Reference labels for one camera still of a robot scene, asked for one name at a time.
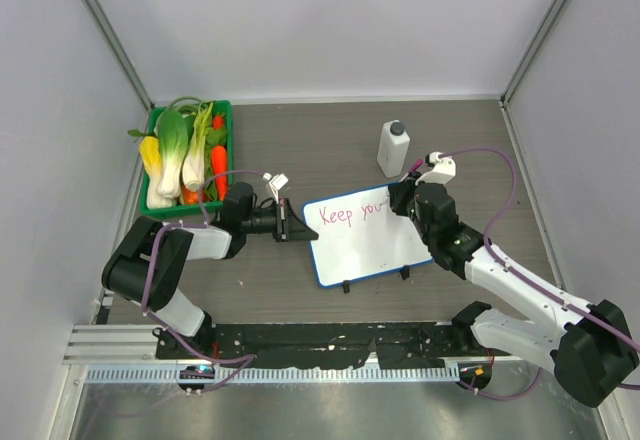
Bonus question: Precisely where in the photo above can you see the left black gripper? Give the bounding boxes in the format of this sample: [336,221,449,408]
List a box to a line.
[242,198,317,243]

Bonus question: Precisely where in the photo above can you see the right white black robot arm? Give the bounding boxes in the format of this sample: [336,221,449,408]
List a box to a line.
[388,178,639,408]

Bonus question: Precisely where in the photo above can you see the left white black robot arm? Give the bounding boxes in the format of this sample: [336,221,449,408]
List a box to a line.
[101,182,319,359]

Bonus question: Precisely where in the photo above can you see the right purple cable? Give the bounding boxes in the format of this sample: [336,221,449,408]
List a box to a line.
[439,147,640,402]

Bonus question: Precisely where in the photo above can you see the purple cable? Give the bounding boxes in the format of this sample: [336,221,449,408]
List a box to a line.
[439,147,640,402]
[141,169,266,394]

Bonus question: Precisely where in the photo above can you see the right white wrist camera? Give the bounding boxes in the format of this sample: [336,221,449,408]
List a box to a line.
[415,152,457,186]

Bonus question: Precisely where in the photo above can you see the white marker pink cap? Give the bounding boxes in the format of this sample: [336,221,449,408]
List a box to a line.
[395,159,423,200]

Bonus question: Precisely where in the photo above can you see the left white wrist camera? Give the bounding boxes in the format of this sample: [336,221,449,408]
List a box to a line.
[262,172,289,204]

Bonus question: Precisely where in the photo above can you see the pale green celery toy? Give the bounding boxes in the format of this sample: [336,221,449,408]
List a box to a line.
[182,102,213,191]

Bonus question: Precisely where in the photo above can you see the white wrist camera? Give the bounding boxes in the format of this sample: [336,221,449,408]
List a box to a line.
[415,152,457,186]
[262,172,289,204]

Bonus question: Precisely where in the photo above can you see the green bok choy toy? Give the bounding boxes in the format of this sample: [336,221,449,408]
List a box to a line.
[157,109,189,198]

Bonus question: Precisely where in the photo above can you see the white bottle grey cap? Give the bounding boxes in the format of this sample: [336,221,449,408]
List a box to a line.
[376,120,410,178]

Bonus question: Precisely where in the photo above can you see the blue framed whiteboard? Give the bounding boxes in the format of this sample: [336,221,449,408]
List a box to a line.
[302,185,433,288]

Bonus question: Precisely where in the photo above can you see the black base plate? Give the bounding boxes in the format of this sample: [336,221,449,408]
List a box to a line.
[188,322,489,370]

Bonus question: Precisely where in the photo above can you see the small red strawberry toy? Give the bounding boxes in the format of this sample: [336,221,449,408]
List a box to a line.
[212,115,225,130]

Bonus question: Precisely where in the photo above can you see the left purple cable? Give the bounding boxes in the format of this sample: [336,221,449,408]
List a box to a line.
[141,169,266,394]

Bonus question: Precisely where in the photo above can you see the aluminium frame rail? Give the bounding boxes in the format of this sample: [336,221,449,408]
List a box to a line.
[62,320,551,366]

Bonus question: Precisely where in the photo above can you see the yellow cabbage toy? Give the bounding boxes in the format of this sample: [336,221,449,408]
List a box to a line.
[139,136,162,181]

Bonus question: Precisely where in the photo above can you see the orange carrot toy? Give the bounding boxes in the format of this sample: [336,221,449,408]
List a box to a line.
[210,145,228,194]

